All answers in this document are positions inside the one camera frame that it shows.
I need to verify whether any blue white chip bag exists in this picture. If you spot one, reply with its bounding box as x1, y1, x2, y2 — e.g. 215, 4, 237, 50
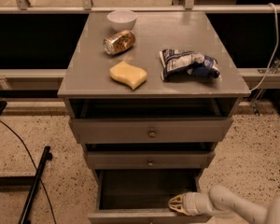
160, 49, 220, 81

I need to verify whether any black cable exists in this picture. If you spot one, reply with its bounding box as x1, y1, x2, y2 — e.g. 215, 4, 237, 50
0, 119, 58, 224

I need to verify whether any grey middle drawer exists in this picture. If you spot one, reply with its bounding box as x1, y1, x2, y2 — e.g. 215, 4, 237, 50
86, 151, 215, 170

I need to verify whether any white bowl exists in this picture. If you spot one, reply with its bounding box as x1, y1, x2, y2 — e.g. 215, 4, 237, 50
107, 10, 137, 31

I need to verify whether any black stand leg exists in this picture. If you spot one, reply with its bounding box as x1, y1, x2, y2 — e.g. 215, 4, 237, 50
0, 146, 52, 224

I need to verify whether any yellow sponge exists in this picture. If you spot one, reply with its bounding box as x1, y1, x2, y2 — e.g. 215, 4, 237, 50
109, 61, 147, 91

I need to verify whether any grey drawer cabinet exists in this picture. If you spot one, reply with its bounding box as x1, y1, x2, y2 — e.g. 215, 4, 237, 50
58, 12, 249, 156

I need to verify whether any grey bottom drawer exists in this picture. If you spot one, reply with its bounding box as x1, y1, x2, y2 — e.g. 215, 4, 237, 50
89, 169, 210, 224

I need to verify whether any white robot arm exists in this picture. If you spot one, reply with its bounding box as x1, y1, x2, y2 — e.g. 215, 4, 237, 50
168, 185, 280, 224

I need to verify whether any golden soda can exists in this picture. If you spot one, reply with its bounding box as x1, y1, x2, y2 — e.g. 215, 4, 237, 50
103, 30, 135, 55

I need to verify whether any grey top drawer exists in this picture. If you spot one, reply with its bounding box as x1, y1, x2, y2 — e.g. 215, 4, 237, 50
70, 118, 232, 144

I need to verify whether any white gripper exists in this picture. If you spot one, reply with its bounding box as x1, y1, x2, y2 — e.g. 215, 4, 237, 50
169, 192, 214, 216

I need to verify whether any white cable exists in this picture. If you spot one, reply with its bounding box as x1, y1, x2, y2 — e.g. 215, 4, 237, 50
249, 2, 280, 92

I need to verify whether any grey drawer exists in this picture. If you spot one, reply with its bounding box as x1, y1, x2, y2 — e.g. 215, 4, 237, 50
70, 118, 232, 144
89, 169, 210, 224
86, 151, 215, 170

